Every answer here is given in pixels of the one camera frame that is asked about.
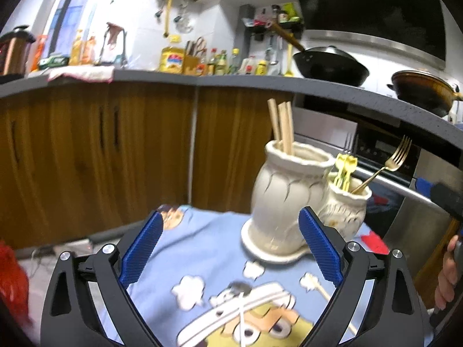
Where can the green white box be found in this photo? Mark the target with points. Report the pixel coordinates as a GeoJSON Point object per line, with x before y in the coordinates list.
{"type": "Point", "coordinates": [54, 61]}

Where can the built-in steel oven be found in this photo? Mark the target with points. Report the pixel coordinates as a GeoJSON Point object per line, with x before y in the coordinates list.
{"type": "Point", "coordinates": [376, 144]}

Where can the black range hood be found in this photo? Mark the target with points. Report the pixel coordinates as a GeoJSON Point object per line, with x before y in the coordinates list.
{"type": "Point", "coordinates": [361, 0]}

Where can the orange dish soap bottle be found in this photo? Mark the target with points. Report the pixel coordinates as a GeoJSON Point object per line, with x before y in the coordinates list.
{"type": "Point", "coordinates": [91, 50]}

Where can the yellow hanging spatula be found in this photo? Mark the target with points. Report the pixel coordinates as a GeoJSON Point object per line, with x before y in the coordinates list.
{"type": "Point", "coordinates": [289, 61]}

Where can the gold metal fork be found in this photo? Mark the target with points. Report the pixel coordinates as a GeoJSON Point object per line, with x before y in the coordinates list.
{"type": "Point", "coordinates": [398, 153]}

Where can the person's right hand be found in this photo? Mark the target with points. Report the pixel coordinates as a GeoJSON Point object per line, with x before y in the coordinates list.
{"type": "Point", "coordinates": [445, 282]}

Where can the black wall rack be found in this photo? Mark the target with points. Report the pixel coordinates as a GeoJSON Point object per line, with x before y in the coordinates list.
{"type": "Point", "coordinates": [253, 30]}

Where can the cream ceramic utensil holder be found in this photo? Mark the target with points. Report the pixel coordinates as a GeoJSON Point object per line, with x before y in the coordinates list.
{"type": "Point", "coordinates": [278, 202]}

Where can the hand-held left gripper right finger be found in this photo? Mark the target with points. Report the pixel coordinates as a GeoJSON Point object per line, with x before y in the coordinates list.
{"type": "Point", "coordinates": [320, 245]}

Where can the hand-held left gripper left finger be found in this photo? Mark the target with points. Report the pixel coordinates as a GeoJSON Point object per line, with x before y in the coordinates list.
{"type": "Point", "coordinates": [143, 249]}

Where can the yellow hanging stick utensil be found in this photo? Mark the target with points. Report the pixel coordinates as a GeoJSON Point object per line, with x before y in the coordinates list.
{"type": "Point", "coordinates": [168, 18]}

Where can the blue cartoon printed cloth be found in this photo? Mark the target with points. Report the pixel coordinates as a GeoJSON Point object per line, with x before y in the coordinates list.
{"type": "Point", "coordinates": [202, 253]}

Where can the yellow plastic fork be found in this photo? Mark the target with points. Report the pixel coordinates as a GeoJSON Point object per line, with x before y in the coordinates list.
{"type": "Point", "coordinates": [351, 164]}
{"type": "Point", "coordinates": [340, 164]}

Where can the grey kitchen countertop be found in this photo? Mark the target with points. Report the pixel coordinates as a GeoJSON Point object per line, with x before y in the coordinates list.
{"type": "Point", "coordinates": [235, 81]}

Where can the metal kitchen faucet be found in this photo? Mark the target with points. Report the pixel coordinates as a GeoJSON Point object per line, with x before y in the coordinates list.
{"type": "Point", "coordinates": [124, 50]}

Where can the red plastic bag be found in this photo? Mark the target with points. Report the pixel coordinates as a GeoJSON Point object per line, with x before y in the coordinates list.
{"type": "Point", "coordinates": [12, 289]}

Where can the row of sauce bottles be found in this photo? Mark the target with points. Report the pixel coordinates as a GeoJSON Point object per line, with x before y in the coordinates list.
{"type": "Point", "coordinates": [235, 65]}

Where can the copper electric kettle pot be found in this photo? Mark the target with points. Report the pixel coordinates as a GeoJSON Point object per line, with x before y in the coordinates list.
{"type": "Point", "coordinates": [14, 50]}

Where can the wooden knife block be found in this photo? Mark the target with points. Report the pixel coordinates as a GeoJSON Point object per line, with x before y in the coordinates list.
{"type": "Point", "coordinates": [191, 63]}

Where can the kitchen window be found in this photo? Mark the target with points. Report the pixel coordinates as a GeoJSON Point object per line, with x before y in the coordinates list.
{"type": "Point", "coordinates": [68, 14]}

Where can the brown cooking pot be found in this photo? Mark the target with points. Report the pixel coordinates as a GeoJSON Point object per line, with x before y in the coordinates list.
{"type": "Point", "coordinates": [423, 90]}

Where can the pink rag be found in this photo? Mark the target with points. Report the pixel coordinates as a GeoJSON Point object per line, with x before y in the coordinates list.
{"type": "Point", "coordinates": [114, 34]}

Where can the yellow dish soap bottle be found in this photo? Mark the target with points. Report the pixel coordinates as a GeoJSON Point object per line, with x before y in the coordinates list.
{"type": "Point", "coordinates": [77, 48]}

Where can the yellow cooking oil bottle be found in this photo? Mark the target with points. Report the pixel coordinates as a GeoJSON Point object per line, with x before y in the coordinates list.
{"type": "Point", "coordinates": [171, 60]}

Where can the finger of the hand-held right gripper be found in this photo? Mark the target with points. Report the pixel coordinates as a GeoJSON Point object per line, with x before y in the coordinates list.
{"type": "Point", "coordinates": [424, 187]}

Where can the orange packet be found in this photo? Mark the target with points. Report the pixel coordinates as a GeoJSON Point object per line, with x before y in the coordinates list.
{"type": "Point", "coordinates": [39, 54]}

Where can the wooden kitchen cabinet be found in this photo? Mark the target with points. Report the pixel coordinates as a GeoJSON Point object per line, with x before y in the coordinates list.
{"type": "Point", "coordinates": [65, 173]}

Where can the white pink towel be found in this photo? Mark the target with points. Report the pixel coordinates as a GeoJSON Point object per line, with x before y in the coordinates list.
{"type": "Point", "coordinates": [83, 74]}

